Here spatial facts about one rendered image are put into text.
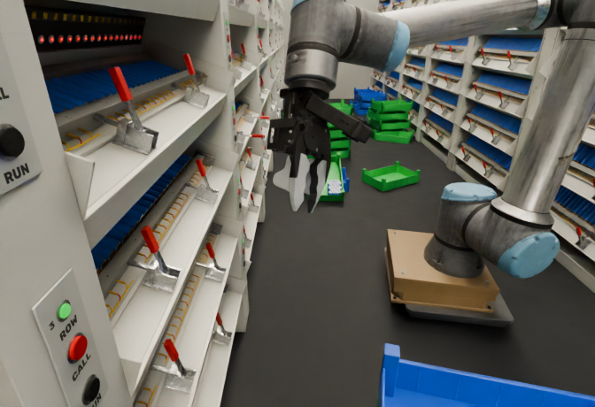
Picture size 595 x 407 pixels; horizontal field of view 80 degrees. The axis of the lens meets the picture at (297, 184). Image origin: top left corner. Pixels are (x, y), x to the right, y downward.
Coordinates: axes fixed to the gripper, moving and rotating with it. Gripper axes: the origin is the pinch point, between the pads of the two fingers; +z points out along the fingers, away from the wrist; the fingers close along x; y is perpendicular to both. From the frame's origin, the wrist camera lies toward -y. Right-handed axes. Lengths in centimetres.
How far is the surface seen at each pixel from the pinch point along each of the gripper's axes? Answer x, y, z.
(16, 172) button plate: 40.5, -10.2, 0.7
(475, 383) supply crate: -7.5, -24.8, 21.2
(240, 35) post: -42, 74, -66
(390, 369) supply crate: -0.8, -16.0, 20.7
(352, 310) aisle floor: -64, 24, 33
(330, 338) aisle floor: -50, 24, 39
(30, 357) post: 38.3, -9.6, 11.5
